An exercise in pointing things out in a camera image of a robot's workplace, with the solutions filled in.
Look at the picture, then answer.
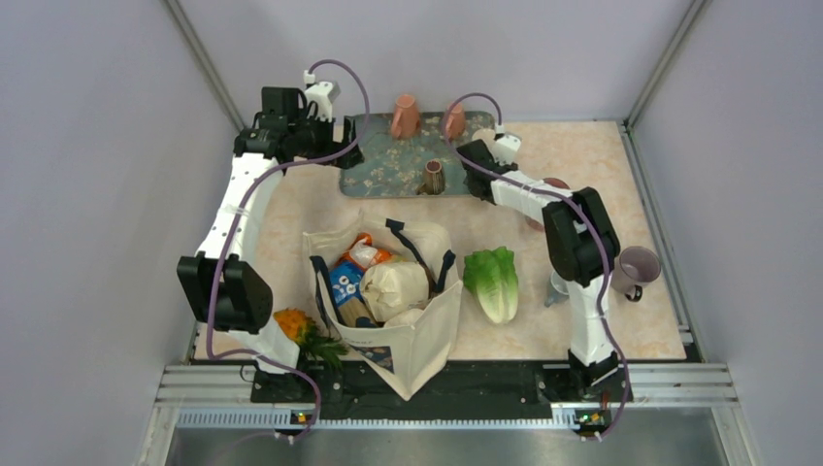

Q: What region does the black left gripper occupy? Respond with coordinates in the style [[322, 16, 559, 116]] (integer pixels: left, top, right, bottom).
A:
[[288, 108, 363, 169]]

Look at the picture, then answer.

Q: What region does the brown striped mug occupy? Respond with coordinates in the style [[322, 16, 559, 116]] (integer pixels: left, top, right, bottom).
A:
[[416, 159, 445, 195]]

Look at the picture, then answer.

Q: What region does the salmon pink mug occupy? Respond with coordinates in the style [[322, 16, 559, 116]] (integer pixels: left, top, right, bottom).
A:
[[444, 103, 467, 141], [390, 94, 420, 140]]

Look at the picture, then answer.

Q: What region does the pink patterned mug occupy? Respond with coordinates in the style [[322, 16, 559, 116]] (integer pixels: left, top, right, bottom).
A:
[[525, 177, 573, 233]]

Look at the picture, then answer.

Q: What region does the white ceramic mug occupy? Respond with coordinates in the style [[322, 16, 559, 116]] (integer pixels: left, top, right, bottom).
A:
[[544, 271, 569, 308]]

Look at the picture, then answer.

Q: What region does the mauve purple mug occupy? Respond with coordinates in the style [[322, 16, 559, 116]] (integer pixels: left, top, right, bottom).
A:
[[610, 246, 662, 302]]

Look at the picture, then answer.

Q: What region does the cream canvas tote bag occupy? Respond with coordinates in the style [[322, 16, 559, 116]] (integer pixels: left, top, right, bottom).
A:
[[303, 213, 463, 400]]

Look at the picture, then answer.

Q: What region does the cream dragon print mug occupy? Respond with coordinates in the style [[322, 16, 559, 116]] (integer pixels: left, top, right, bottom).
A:
[[472, 128, 496, 146]]

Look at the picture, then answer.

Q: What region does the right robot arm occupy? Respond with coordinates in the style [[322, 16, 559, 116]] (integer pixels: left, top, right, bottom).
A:
[[449, 140, 624, 400]]

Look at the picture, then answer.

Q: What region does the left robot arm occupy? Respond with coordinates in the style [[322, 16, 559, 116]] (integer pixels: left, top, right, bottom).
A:
[[177, 81, 363, 402]]

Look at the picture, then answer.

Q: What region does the teal floral serving tray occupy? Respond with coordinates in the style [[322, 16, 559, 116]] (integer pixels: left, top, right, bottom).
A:
[[339, 112, 469, 198]]

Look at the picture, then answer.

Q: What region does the green romaine lettuce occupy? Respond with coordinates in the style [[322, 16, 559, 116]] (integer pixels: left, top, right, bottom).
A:
[[463, 247, 519, 324]]

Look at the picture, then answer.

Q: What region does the orange snack packet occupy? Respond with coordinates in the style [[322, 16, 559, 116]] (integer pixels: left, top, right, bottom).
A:
[[340, 233, 395, 271]]

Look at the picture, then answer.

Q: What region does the cream paper wrapped package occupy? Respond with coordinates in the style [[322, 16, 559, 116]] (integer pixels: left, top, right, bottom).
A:
[[359, 261, 430, 323]]

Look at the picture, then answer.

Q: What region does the blue cookie snack bag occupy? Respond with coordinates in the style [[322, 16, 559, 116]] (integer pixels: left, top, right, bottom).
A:
[[329, 260, 364, 311]]

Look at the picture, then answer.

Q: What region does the pineapple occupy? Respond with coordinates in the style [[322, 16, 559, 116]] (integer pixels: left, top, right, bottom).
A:
[[273, 308, 348, 370]]

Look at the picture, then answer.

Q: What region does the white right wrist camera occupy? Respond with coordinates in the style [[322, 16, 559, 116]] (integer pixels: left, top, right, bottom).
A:
[[490, 124, 522, 166]]

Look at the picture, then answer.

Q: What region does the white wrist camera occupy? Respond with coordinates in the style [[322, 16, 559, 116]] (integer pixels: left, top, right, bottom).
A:
[[303, 70, 341, 122], [490, 124, 522, 166]]

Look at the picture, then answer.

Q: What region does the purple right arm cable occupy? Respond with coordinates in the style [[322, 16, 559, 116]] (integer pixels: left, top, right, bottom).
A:
[[440, 92, 634, 442]]

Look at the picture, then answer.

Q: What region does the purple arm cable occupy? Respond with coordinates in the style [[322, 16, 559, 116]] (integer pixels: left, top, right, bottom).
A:
[[205, 58, 373, 445], [440, 92, 634, 442]]

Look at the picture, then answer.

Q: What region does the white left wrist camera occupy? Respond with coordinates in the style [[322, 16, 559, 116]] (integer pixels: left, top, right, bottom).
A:
[[303, 70, 341, 122]]

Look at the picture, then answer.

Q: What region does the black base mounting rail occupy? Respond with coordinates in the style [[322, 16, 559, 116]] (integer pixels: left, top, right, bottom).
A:
[[246, 360, 633, 421]]

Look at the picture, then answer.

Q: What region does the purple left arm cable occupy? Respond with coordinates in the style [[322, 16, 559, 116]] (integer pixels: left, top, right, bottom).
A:
[[205, 58, 373, 445]]

